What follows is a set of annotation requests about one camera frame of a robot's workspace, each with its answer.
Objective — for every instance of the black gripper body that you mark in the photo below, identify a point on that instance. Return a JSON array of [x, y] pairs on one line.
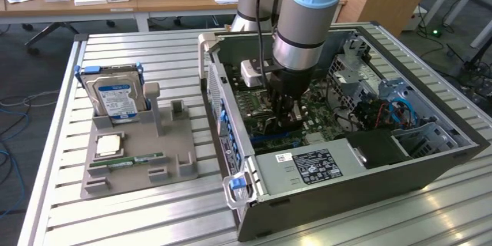
[[293, 84]]

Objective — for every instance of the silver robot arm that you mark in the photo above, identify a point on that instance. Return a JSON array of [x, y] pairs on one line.
[[301, 27]]

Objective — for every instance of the CPU socket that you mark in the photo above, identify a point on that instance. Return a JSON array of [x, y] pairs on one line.
[[262, 99]]

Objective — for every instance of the blue expansion slot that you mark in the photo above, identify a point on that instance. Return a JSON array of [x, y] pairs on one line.
[[269, 138]]

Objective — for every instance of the green motherboard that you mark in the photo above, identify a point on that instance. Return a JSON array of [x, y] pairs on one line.
[[323, 119]]

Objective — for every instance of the silver perforated disk bay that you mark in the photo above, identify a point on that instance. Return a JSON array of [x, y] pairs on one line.
[[346, 84]]

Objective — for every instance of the grey power supply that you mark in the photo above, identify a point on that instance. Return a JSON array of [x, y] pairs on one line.
[[277, 177]]

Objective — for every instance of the blue case release latch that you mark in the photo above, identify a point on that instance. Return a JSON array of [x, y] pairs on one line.
[[237, 184]]

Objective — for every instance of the open dark PC case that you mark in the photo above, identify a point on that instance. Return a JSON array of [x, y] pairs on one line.
[[346, 200]]

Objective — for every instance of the wooden cabinet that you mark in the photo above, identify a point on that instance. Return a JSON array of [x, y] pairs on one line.
[[385, 7]]

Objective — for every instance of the silver slanted disk bay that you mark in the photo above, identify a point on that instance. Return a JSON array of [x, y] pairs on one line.
[[423, 139]]

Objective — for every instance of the black device with green light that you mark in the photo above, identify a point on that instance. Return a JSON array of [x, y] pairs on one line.
[[435, 32]]

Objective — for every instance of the hard disk in blue caddy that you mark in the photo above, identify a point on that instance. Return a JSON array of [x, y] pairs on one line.
[[115, 96]]

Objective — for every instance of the green RAM stick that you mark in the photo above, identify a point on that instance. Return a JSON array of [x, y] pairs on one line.
[[127, 160]]

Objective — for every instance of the grey parts rack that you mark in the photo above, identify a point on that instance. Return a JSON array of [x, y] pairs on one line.
[[131, 182]]

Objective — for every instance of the silver CPU chip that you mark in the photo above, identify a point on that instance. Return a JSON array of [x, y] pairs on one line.
[[107, 145]]

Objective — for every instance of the flat white box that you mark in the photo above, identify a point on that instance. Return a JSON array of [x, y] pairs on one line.
[[90, 1]]

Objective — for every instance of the black office chair base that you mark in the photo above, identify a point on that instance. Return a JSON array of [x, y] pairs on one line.
[[46, 31]]

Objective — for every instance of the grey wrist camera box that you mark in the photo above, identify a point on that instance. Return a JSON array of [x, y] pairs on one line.
[[251, 74]]

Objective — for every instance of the white desk frame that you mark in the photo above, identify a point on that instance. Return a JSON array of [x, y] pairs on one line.
[[463, 2]]

